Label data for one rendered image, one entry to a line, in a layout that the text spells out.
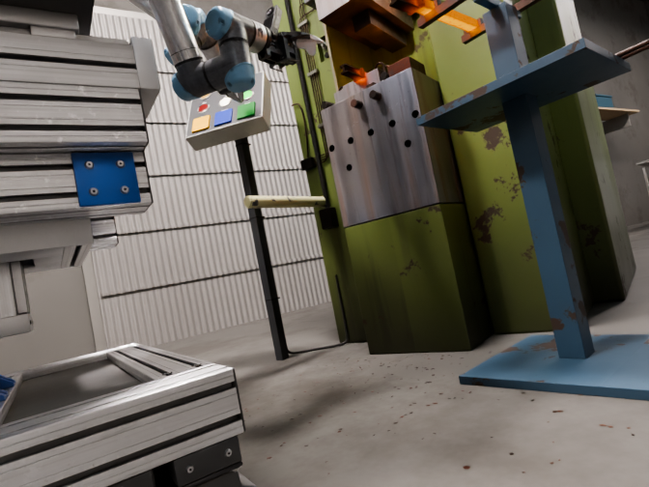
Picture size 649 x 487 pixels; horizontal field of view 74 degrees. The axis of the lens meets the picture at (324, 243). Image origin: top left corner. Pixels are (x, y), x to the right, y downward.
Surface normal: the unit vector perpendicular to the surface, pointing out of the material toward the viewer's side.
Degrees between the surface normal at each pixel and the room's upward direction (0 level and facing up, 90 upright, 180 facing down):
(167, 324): 90
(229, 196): 90
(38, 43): 90
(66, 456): 90
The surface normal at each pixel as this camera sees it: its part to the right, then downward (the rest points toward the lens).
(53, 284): 0.53, -0.15
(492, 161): -0.61, 0.07
